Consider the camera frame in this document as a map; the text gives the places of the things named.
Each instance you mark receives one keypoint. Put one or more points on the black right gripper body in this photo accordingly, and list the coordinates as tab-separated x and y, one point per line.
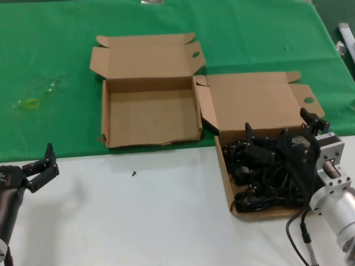
299	149

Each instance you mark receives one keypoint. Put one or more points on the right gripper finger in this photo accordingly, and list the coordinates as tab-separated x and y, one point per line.
258	144
316	123

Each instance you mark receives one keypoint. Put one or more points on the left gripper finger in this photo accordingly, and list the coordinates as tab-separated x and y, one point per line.
50	155
44	177

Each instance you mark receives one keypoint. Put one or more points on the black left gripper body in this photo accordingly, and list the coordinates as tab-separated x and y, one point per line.
9	194

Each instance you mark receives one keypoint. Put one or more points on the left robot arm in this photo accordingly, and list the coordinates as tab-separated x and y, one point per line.
4	255

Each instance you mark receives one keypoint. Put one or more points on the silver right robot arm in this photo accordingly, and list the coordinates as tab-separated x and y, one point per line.
341	213

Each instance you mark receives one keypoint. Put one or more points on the brown cardboard mailer box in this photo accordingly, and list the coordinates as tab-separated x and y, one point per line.
249	105

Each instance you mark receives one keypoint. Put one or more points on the brown cardboard box torn rim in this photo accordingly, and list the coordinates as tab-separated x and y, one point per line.
152	116

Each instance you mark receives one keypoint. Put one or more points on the clear plastic film scrap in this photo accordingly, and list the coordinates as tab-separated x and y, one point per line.
50	89

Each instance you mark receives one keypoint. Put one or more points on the small black screw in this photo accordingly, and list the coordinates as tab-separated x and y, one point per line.
134	173

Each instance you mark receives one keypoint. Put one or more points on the white tube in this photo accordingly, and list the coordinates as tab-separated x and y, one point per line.
348	36

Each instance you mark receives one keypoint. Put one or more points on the green tablecloth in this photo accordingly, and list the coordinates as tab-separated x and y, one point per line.
249	33

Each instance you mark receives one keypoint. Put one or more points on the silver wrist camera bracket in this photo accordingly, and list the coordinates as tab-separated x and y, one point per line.
331	147

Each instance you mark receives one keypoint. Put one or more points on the grey metal bracket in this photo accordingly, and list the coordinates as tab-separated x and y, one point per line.
151	1

